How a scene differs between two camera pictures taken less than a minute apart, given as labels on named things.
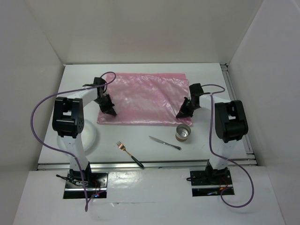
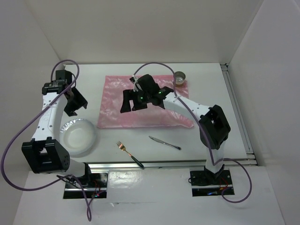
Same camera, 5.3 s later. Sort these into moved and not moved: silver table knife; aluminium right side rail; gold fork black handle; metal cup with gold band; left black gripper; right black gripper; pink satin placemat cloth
Moved: metal cup with gold band; left black gripper; right black gripper
Not moved: pink satin placemat cloth; aluminium right side rail; silver table knife; gold fork black handle
